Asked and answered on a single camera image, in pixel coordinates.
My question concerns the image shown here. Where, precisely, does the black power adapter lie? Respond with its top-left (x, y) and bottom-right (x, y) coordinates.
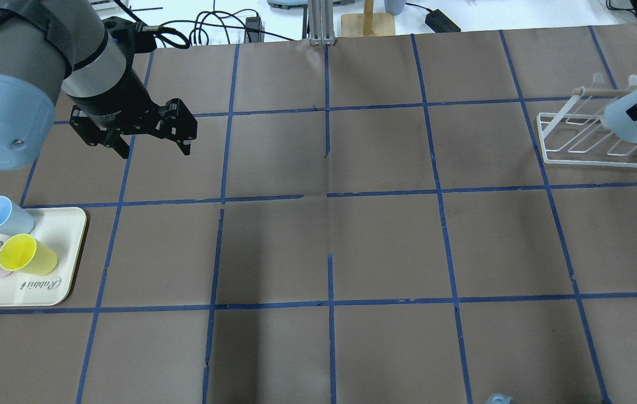
top-left (424, 9), bottom-right (461, 33)

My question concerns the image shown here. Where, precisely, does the yellow plastic cup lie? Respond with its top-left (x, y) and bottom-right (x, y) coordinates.
top-left (0, 233), bottom-right (59, 276)

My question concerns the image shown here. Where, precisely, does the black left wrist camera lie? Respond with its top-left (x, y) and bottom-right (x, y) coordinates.
top-left (102, 16), bottom-right (157, 63)

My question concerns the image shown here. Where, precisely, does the blue plastic cup on tray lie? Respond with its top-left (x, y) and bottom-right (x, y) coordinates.
top-left (0, 195), bottom-right (35, 236)

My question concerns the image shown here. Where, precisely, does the aluminium frame post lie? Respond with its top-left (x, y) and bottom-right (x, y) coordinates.
top-left (306, 1), bottom-right (336, 46)

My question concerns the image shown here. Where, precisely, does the blue cup on desk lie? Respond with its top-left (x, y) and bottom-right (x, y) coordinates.
top-left (384, 0), bottom-right (407, 16)

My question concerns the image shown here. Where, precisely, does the cream serving tray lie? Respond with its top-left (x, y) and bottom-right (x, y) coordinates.
top-left (0, 207), bottom-right (89, 307)

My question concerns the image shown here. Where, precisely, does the white wire cup rack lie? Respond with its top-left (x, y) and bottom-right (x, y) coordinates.
top-left (536, 77), bottom-right (637, 168)

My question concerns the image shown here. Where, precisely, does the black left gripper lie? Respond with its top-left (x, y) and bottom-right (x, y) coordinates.
top-left (69, 72), bottom-right (198, 159)

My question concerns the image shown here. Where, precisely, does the wooden stand base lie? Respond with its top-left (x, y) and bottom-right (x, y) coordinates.
top-left (339, 1), bottom-right (396, 38)

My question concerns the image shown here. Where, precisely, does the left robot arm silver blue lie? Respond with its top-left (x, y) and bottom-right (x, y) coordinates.
top-left (0, 1), bottom-right (198, 171)

